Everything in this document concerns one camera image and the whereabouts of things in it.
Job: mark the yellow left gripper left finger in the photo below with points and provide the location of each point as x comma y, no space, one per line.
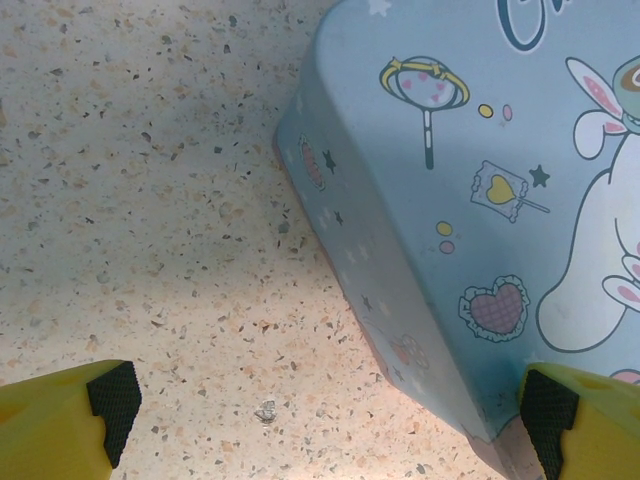
50,430

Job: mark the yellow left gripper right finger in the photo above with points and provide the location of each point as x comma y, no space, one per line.
600,435

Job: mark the clear plastic bag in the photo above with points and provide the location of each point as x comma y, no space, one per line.
425,250

